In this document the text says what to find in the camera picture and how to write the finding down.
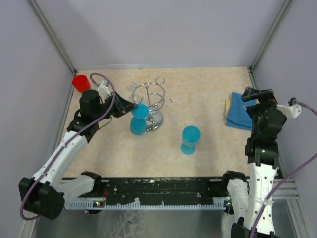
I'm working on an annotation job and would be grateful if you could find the blue wine glass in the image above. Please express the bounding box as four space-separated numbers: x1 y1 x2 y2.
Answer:
181 125 201 155
130 103 149 136

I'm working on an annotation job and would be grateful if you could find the red wine glass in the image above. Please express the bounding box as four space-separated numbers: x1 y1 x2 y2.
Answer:
72 75 91 93

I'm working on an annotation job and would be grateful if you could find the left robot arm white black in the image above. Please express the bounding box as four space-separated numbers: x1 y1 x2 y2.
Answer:
18 78 138 221

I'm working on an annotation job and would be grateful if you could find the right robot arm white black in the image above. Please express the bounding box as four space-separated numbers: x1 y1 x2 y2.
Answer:
222 87 302 238

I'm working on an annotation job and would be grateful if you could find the blue cartoon cloth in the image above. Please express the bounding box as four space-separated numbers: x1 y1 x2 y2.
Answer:
225 92 256 131

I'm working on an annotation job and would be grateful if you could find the right aluminium corner post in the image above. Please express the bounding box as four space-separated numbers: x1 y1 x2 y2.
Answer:
249 0 293 72

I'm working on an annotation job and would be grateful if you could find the aluminium corner post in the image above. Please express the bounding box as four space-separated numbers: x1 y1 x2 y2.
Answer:
249 0 293 72
27 0 77 75

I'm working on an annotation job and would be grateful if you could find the chrome wire glass rack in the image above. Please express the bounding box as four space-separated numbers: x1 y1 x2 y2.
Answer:
131 77 173 132

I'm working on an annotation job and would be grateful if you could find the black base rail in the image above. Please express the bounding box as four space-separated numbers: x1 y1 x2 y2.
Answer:
79 177 229 206

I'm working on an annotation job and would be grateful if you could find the aluminium frame rail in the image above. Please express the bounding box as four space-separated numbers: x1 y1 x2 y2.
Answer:
29 179 300 200

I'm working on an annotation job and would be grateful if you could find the white cable duct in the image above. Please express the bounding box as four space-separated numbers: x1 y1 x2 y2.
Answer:
65 199 232 211

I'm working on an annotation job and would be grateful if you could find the left aluminium corner post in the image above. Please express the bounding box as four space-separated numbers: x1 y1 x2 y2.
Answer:
27 0 77 75

